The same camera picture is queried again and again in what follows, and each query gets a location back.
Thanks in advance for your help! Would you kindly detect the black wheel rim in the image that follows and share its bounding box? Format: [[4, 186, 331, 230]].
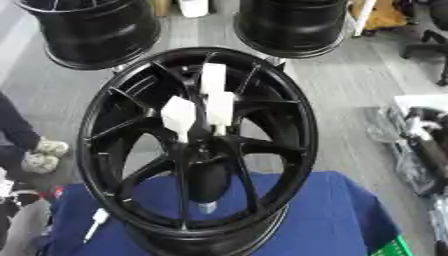
[[232, 0, 352, 60], [14, 0, 163, 71]]

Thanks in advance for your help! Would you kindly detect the yellow bag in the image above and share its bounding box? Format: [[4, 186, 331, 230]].
[[348, 0, 410, 33]]

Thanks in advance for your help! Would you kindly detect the white container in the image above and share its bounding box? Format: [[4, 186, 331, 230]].
[[176, 0, 212, 19]]

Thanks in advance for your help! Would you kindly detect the green box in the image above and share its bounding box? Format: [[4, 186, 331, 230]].
[[369, 234, 417, 256]]

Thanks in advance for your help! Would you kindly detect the clear bag with black parts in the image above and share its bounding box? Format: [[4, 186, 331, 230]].
[[365, 94, 448, 198]]

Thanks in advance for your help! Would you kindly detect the grey bag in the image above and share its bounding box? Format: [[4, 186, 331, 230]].
[[0, 166, 56, 256]]

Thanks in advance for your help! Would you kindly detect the black office chair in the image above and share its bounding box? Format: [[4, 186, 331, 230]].
[[400, 0, 448, 87]]

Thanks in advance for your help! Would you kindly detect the white pin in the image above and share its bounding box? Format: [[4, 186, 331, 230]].
[[199, 62, 230, 98], [159, 95, 198, 144], [82, 207, 112, 244], [204, 90, 238, 137]]

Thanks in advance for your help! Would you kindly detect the person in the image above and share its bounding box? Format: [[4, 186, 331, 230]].
[[0, 92, 72, 175]]

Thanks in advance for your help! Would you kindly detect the black spoked wheel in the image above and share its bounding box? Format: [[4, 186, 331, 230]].
[[75, 46, 321, 256]]

